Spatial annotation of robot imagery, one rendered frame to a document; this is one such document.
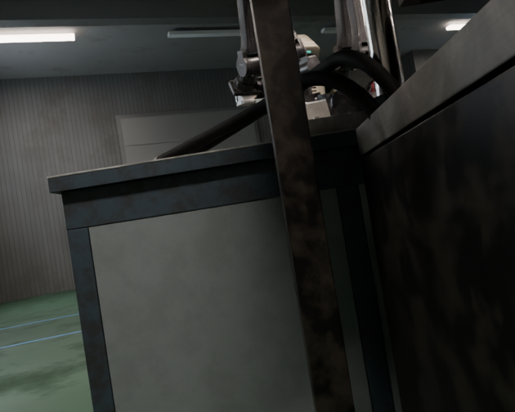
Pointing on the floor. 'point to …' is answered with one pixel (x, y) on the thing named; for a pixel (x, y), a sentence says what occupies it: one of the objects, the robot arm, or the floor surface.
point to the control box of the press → (302, 207)
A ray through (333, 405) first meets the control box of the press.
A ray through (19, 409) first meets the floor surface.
